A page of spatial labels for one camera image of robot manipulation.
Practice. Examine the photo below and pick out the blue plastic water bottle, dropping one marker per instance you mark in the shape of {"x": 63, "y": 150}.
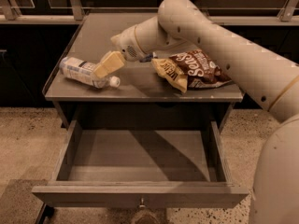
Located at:
{"x": 82, "y": 71}

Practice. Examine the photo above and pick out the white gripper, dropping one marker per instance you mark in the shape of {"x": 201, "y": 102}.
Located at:
{"x": 127, "y": 44}

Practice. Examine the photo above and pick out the grey open top drawer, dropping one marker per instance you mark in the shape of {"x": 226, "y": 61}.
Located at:
{"x": 116, "y": 168}

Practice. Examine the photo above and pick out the metal drawer knob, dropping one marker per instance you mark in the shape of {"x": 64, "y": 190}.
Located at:
{"x": 142, "y": 204}

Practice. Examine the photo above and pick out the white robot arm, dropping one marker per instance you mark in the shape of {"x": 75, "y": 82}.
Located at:
{"x": 272, "y": 81}

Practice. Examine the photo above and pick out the brown yellow chip bag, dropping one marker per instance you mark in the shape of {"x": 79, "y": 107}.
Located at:
{"x": 190, "y": 70}

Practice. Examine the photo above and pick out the metal railing frame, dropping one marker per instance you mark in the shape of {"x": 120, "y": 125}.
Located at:
{"x": 223, "y": 12}

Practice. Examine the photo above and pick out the small dark blue packet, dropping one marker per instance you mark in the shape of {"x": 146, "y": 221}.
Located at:
{"x": 147, "y": 59}

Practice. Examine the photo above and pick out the grey cabinet table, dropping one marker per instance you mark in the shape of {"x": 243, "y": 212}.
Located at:
{"x": 143, "y": 100}

